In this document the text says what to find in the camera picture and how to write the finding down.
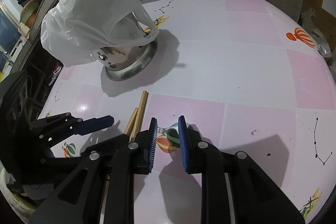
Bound steel utensil holder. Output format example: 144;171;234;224
97;17;158;82

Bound white plastic bag on holder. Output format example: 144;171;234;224
41;0;159;67

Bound cardboard box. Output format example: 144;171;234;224
301;0;335;52

